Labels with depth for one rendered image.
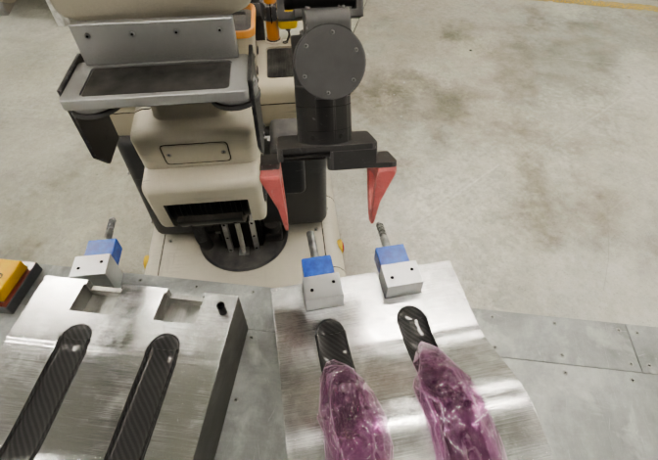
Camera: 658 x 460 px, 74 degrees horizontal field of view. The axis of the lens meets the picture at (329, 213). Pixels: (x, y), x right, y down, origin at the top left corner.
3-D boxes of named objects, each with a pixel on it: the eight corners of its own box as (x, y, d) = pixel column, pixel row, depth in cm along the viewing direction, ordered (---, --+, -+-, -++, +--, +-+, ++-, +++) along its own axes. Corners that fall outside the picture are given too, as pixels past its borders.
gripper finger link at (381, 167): (397, 232, 47) (398, 147, 44) (331, 237, 47) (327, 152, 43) (384, 209, 53) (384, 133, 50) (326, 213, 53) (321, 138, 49)
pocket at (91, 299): (97, 294, 59) (86, 279, 57) (134, 298, 59) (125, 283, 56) (81, 324, 56) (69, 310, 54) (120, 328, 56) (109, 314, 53)
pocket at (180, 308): (173, 301, 59) (165, 287, 56) (211, 305, 58) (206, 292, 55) (161, 333, 56) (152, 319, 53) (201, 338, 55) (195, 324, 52)
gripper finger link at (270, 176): (333, 237, 47) (329, 152, 43) (266, 243, 46) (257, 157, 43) (327, 213, 53) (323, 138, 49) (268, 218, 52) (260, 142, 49)
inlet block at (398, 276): (361, 236, 69) (363, 213, 65) (392, 231, 70) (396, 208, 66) (383, 307, 61) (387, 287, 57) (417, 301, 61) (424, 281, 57)
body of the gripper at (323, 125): (378, 160, 44) (378, 84, 41) (278, 167, 43) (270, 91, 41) (367, 146, 50) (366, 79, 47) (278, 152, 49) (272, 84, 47)
